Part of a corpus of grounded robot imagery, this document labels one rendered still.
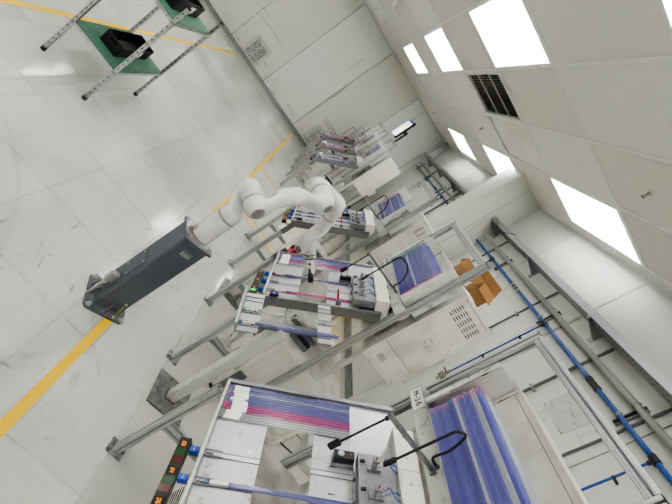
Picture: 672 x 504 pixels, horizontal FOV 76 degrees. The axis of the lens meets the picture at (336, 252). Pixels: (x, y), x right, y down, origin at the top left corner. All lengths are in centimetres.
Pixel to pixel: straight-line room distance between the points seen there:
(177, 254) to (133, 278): 28
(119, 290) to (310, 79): 907
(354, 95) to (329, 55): 106
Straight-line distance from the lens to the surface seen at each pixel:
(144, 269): 247
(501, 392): 189
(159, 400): 270
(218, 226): 229
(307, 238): 261
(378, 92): 1107
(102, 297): 265
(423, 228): 395
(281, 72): 1115
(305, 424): 180
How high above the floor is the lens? 178
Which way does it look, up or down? 13 degrees down
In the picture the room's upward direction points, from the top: 58 degrees clockwise
